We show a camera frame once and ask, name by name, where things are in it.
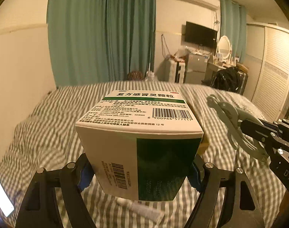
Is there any white green medicine box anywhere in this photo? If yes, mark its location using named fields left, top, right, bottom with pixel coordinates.
left=75, top=90, right=203, bottom=201

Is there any white phone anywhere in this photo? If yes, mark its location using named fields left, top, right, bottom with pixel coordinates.
left=0, top=183, right=14, bottom=217

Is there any black backpack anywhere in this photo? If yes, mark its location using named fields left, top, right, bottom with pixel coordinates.
left=202, top=67, right=242, bottom=93

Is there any checkered bed sheet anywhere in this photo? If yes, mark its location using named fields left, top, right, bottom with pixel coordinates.
left=0, top=81, right=286, bottom=227

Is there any wooden dressing table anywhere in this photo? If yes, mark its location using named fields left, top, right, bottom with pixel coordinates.
left=206, top=57, right=249, bottom=77

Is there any white louvered wardrobe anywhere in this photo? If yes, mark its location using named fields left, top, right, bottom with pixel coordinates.
left=243, top=22, right=289, bottom=121

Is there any white tube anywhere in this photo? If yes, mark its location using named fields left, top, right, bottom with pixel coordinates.
left=116, top=198, right=165, bottom=223

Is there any white oval mirror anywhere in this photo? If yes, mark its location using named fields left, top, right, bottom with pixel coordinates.
left=217, top=36, right=232, bottom=60

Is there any grey mini fridge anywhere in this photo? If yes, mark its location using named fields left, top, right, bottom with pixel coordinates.
left=184, top=54, right=207, bottom=85

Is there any white suitcase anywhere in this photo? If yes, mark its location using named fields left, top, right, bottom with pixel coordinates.
left=165, top=59, right=185, bottom=84

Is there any green side curtain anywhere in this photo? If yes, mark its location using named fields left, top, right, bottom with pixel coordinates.
left=220, top=0, right=247, bottom=63

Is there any large water bottle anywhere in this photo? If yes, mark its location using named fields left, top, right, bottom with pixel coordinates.
left=144, top=70, right=158, bottom=81

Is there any brown patterned cushion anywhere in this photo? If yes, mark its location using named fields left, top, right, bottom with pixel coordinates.
left=127, top=70, right=144, bottom=81

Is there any black wall television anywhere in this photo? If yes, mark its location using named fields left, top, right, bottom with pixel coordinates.
left=185, top=22, right=217, bottom=49

